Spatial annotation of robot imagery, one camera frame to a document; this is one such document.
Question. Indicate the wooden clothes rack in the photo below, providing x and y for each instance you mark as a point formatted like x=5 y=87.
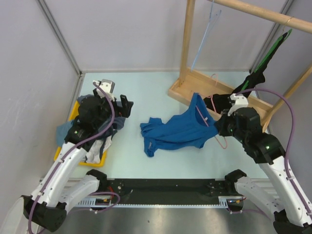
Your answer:
x=191 y=81

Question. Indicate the light blue wire hanger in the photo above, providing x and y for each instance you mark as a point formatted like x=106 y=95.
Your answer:
x=213 y=18

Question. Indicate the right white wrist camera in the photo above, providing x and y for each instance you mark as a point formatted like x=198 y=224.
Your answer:
x=237 y=102

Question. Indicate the yellow plastic basket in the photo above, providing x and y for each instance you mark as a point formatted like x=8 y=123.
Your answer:
x=72 y=115

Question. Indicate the white garment with stripes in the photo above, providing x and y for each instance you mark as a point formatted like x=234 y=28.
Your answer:
x=94 y=155

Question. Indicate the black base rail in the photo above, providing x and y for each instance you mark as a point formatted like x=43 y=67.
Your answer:
x=168 y=191

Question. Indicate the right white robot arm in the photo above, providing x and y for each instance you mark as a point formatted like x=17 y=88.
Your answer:
x=291 y=211

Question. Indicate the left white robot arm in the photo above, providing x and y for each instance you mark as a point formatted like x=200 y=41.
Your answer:
x=49 y=204

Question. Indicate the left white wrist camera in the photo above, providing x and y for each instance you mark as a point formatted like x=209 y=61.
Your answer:
x=107 y=86

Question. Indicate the light teal garment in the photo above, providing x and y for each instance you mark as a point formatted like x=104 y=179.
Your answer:
x=62 y=131

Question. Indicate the pink wire hanger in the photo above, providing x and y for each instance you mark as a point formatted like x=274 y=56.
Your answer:
x=202 y=114

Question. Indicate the blue tank top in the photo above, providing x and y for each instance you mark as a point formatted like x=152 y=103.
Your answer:
x=184 y=130

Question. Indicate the black garment on hanger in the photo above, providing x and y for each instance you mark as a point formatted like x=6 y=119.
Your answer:
x=218 y=103

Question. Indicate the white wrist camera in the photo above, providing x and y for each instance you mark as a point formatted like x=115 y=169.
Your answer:
x=107 y=86
x=237 y=102

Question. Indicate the aluminium frame post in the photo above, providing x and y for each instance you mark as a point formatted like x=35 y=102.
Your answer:
x=59 y=35

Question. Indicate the green hanger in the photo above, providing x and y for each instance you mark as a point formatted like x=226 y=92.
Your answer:
x=257 y=76

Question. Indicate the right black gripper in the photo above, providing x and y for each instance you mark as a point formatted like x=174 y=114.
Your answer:
x=221 y=124

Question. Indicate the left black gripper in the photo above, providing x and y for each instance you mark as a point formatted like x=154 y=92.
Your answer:
x=126 y=106

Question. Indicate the grey-blue printed t-shirt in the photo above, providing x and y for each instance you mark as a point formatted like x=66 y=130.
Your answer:
x=118 y=124

